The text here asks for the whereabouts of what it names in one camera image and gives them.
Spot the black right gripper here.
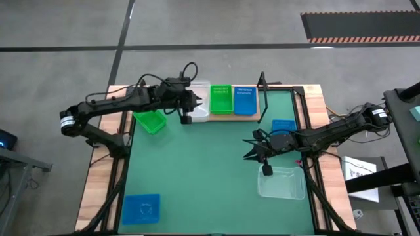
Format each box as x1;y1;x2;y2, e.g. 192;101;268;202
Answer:
242;128;298;177

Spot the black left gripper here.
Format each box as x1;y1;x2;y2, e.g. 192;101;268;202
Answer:
161;76;203;125

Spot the blue slotted plastic basket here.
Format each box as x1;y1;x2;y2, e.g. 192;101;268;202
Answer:
271;119;298;134
121;193;161;226
233;86;258;117

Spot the green table mat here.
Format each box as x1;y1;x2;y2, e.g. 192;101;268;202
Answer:
117;90;316;235

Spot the white printed box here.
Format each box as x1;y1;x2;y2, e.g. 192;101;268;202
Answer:
341;156;381;203

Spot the black side table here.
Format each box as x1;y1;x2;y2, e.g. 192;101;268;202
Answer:
346;81;420;236

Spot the black hazard-striped floor mat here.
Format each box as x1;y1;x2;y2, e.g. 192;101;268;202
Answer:
301;10;420;44

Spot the grey metal stand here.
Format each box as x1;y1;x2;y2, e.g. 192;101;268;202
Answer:
0;149;53;236

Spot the black device with blue light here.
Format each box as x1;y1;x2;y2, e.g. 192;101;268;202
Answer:
0;128;18;151

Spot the black metal rig frame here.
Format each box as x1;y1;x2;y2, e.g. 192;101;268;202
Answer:
73;78;358;236

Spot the yellow cable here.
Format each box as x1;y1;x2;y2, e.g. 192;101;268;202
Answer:
326;106;348;119

